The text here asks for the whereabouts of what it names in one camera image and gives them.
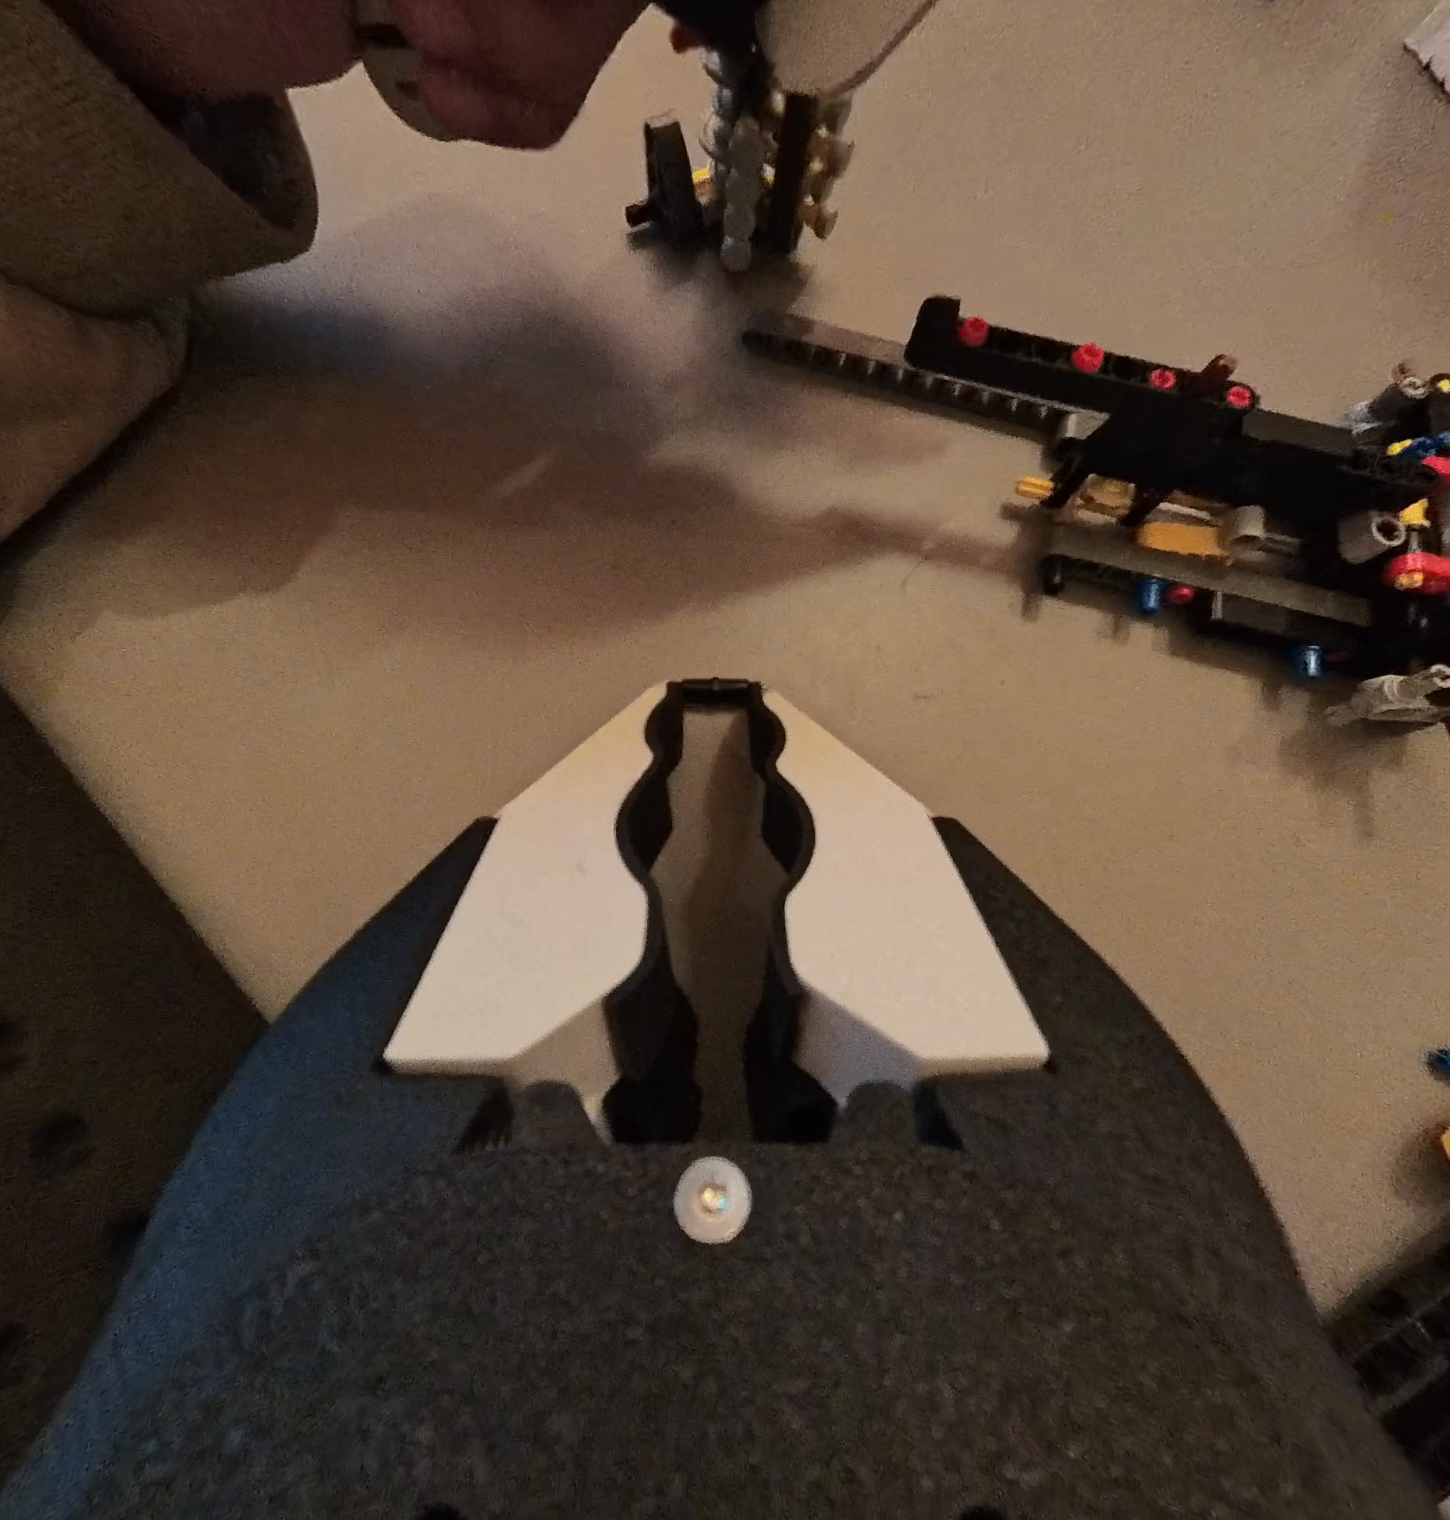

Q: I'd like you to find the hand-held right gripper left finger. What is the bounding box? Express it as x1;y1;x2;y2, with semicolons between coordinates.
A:
382;682;689;1120

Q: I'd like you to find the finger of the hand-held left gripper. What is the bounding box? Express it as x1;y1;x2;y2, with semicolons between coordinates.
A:
757;0;940;99

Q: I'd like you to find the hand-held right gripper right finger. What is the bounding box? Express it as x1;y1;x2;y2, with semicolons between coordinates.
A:
748;685;1049;1101

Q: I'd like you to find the black toy brick engine assembly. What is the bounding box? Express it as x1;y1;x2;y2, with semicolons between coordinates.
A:
625;0;856;272

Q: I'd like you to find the black grey toy brick chassis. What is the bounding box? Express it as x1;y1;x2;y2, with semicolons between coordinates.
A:
742;295;1450;788

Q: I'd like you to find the person's left forearm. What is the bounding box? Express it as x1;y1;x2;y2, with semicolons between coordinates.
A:
0;0;317;316

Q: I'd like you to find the grey desk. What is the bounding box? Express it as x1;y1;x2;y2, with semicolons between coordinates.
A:
0;0;1450;1320

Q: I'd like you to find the person's left hand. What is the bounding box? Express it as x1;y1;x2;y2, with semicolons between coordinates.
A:
237;0;650;151

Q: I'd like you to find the dark perforated panel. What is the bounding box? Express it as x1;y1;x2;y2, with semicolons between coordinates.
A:
0;650;268;1511

